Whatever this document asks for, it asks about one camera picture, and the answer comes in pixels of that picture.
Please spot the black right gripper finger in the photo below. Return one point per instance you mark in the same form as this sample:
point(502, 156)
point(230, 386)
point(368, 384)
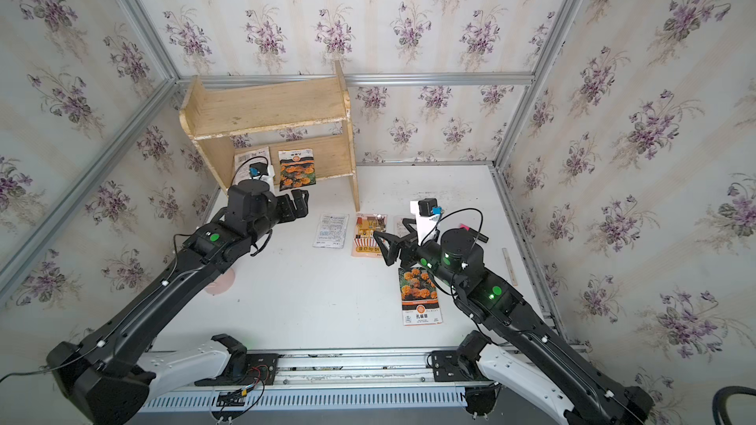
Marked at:
point(410, 235)
point(391, 248)

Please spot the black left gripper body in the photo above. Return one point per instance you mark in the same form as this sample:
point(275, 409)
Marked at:
point(284, 210)

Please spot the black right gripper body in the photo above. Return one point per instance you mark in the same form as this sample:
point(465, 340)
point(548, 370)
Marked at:
point(430, 258)

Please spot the colourful cartoon seed packet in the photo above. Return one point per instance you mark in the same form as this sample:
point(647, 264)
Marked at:
point(364, 243)

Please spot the orange marigold seed packet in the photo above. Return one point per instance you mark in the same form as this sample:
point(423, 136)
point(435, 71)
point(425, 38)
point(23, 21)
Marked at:
point(297, 169)

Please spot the white printed seed packet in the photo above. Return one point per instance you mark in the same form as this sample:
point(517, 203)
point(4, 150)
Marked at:
point(331, 231)

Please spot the orange flower seed packet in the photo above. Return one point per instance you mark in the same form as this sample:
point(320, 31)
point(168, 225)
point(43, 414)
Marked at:
point(419, 298)

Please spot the white text seed packet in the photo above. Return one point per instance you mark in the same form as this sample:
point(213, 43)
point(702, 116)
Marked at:
point(241, 161)

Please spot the pink white seed packet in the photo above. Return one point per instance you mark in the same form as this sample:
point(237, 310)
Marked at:
point(405, 225)

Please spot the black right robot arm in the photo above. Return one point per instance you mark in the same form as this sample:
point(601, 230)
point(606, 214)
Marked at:
point(511, 345)

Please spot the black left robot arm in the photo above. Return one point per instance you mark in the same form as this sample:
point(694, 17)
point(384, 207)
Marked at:
point(111, 374)

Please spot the wooden two-tier shelf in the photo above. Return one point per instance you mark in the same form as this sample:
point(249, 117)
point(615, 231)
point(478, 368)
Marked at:
point(211, 119)

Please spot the pink marker pen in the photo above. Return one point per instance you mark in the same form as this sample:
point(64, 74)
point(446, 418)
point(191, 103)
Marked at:
point(476, 235)

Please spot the pink pen cup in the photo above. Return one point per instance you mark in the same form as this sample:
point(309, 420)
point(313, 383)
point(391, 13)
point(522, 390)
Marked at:
point(222, 283)

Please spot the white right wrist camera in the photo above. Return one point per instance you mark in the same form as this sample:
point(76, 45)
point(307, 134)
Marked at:
point(427, 214)

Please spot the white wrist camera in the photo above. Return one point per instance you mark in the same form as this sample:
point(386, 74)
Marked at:
point(427, 214)
point(261, 172)

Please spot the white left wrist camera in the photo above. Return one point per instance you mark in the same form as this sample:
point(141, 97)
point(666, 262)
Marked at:
point(261, 172)

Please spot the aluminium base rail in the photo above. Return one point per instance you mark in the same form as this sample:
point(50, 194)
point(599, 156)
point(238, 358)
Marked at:
point(384, 378)

